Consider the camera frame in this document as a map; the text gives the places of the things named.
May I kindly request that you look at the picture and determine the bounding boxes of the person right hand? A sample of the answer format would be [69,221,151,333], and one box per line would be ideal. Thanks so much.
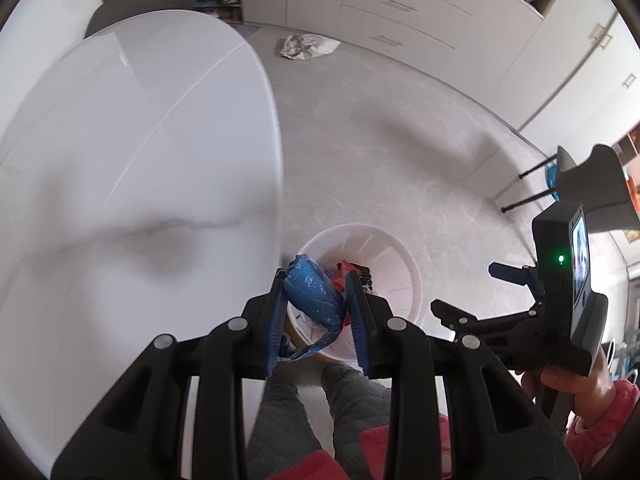
[516,349,616,428]

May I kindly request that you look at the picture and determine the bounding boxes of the red paper box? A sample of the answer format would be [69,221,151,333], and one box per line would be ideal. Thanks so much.
[332,260,359,292]

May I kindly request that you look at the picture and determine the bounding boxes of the grey chair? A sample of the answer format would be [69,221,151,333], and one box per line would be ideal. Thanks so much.
[85,0,196,38]

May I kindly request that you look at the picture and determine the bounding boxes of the white plastic trash bin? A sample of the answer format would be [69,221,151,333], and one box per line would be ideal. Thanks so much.
[285,223,425,366]

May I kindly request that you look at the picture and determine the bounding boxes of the blue paper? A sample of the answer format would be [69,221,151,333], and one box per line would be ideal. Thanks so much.
[279,255,347,363]

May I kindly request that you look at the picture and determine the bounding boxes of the crumpled cloth on floor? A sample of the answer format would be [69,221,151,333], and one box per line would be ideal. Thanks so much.
[278,34,341,61]

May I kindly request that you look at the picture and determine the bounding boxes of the beige cabinet wall unit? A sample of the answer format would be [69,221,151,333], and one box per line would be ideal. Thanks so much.
[94,0,640,146]

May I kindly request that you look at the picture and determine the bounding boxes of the person legs grey trousers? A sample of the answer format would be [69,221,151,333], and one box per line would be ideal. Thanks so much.
[246,361,390,479]

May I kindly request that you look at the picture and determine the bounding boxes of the black metal rack legs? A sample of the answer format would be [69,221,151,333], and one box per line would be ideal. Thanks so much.
[496,155,558,214]

